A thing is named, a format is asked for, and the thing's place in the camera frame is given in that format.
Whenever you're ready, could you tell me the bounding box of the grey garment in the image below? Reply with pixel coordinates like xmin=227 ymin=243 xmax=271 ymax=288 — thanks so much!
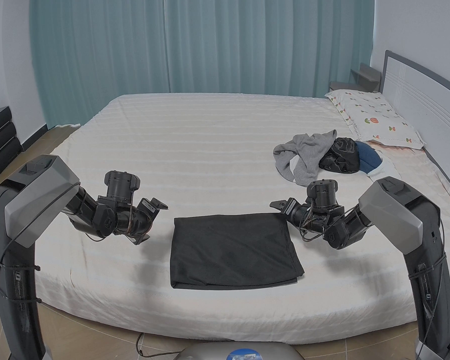
xmin=273 ymin=129 xmax=338 ymax=186

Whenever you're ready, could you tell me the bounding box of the bed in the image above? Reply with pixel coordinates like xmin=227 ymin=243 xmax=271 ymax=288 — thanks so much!
xmin=34 ymin=50 xmax=450 ymax=346

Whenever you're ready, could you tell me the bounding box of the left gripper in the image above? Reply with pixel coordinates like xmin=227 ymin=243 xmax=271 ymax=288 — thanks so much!
xmin=125 ymin=199 xmax=169 ymax=245

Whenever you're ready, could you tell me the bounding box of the white printed pillow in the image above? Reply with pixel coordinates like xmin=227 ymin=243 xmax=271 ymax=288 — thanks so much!
xmin=324 ymin=89 xmax=426 ymax=149

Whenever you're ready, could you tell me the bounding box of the black cable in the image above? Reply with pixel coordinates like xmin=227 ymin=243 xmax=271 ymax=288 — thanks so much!
xmin=0 ymin=181 xmax=81 ymax=295
xmin=135 ymin=332 xmax=173 ymax=359

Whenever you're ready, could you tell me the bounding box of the black T-shirt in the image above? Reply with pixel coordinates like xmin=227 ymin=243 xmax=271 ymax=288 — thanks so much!
xmin=170 ymin=213 xmax=305 ymax=291

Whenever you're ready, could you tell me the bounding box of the blue-green curtain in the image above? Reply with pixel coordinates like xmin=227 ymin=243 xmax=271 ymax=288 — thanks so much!
xmin=165 ymin=0 xmax=376 ymax=98
xmin=29 ymin=0 xmax=171 ymax=128

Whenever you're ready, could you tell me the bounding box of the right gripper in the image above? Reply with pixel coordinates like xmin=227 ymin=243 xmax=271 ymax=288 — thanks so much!
xmin=271 ymin=200 xmax=316 ymax=232

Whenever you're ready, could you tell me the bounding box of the blue and white garment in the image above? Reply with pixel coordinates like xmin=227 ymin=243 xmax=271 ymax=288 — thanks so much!
xmin=356 ymin=142 xmax=400 ymax=181

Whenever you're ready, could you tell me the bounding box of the black shiny garment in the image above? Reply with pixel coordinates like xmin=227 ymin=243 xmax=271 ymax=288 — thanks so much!
xmin=319 ymin=137 xmax=361 ymax=174

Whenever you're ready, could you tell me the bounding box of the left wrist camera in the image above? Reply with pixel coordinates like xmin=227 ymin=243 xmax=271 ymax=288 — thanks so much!
xmin=139 ymin=198 xmax=159 ymax=217

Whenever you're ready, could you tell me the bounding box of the grey bedside table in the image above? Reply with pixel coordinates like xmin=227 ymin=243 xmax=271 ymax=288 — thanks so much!
xmin=329 ymin=63 xmax=382 ymax=92

